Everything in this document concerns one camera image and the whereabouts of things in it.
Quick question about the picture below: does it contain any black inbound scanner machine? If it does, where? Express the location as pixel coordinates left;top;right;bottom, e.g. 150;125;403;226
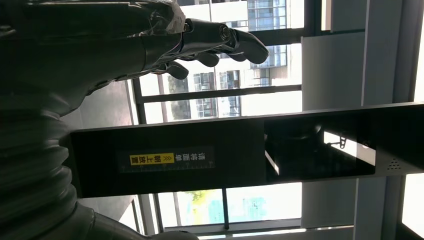
67;102;424;199

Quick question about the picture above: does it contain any yellow black label sticker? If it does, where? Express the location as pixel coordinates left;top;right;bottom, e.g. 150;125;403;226
118;146;216;174

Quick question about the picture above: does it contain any building outside window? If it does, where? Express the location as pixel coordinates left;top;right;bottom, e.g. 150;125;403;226
139;0;304;118

